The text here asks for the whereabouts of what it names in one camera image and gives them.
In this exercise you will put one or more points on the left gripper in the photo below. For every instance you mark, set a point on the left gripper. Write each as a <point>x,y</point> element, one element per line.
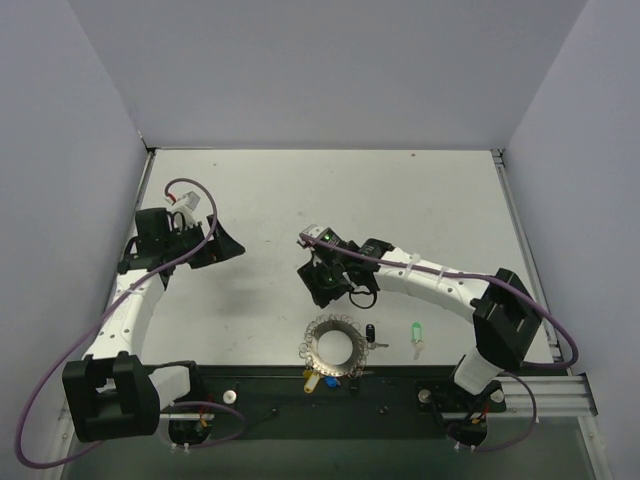
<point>211,245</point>

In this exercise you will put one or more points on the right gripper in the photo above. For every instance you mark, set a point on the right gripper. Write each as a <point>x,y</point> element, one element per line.
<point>320,282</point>

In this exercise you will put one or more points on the metal disc with keyrings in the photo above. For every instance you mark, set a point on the metal disc with keyrings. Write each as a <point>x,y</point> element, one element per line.
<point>334,346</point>

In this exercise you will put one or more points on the green tagged key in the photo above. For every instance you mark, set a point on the green tagged key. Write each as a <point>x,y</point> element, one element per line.
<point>417,340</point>

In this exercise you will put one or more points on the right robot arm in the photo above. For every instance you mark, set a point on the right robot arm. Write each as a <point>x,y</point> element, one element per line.
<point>503,314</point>

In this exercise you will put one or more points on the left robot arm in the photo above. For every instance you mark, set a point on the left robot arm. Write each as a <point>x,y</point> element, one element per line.
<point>110,392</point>

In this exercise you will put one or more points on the yellow tagged key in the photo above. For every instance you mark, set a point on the yellow tagged key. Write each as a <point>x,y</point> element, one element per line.
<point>312,378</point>

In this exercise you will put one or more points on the blue tagged key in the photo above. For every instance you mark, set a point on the blue tagged key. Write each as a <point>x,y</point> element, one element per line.
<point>332,382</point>

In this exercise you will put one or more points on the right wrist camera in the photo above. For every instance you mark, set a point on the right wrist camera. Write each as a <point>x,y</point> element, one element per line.
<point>316,237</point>

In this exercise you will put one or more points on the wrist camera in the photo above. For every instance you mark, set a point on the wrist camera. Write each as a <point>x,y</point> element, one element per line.
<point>186,205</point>
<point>316,237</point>

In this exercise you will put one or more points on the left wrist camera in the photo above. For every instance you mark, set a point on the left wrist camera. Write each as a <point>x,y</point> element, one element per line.
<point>186,205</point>

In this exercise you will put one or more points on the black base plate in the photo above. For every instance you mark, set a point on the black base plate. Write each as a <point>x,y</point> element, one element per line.
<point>268,403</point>

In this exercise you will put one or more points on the aluminium rail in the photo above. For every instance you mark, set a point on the aluminium rail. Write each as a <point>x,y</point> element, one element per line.
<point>555,396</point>

